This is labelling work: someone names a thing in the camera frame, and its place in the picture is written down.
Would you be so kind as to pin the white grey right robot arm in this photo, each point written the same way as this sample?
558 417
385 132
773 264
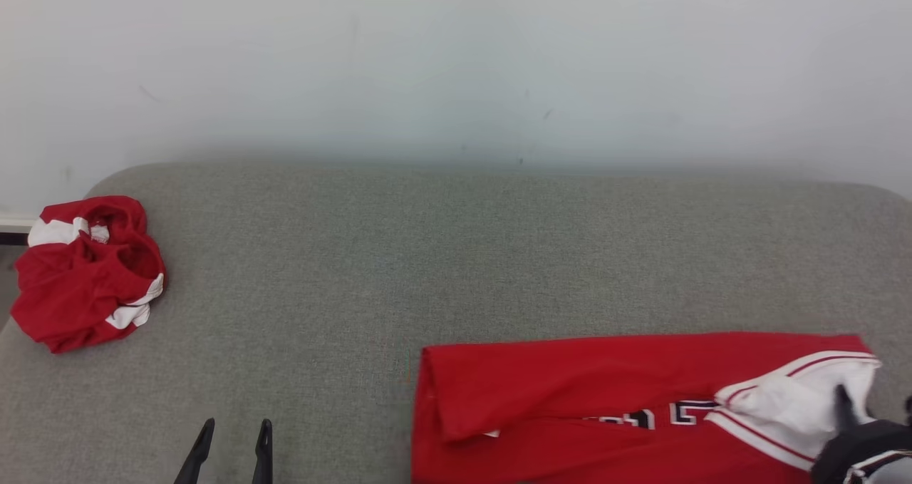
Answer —
890 473

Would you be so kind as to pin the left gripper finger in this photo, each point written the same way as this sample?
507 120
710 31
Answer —
263 459
197 455

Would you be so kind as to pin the red Bulls jersey white sleeves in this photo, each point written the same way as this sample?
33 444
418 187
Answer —
570 384

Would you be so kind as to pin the red shorts white side stripes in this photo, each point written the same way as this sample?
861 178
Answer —
78 284

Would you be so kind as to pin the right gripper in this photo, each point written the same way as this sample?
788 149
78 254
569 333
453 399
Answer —
862 441

